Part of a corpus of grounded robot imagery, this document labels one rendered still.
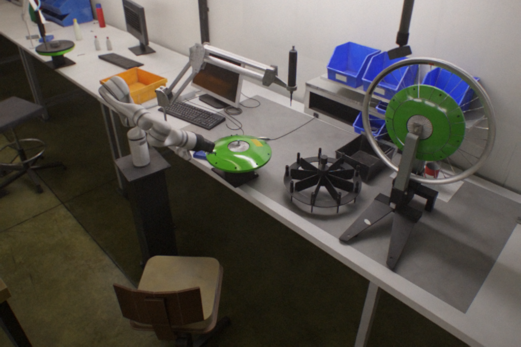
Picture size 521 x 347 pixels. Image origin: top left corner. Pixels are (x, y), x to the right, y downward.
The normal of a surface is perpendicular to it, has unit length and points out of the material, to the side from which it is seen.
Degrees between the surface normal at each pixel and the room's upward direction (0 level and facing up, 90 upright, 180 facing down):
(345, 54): 87
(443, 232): 0
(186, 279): 0
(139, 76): 86
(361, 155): 0
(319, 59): 90
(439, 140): 93
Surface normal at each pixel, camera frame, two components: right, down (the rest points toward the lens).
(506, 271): 0.00, -0.84
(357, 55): -0.71, 0.38
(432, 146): -0.54, 0.56
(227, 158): -0.13, -0.66
